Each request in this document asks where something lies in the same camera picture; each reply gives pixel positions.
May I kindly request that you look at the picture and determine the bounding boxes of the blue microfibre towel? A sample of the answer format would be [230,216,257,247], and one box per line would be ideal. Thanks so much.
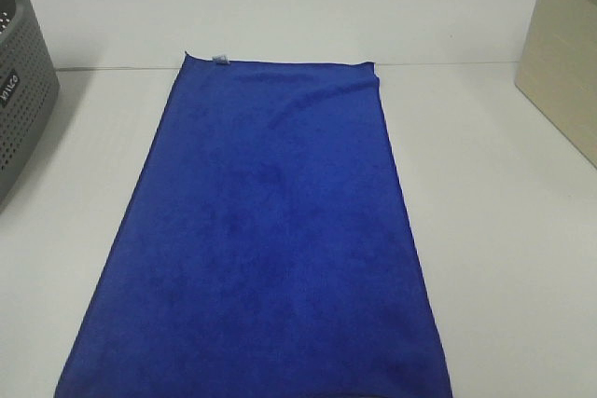
[55,56,452,397]

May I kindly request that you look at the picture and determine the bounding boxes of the beige storage box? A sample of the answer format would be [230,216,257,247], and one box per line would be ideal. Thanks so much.
[515,0,596,164]

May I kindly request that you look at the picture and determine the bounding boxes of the grey perforated plastic basket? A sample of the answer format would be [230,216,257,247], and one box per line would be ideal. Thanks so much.
[1,0,60,199]

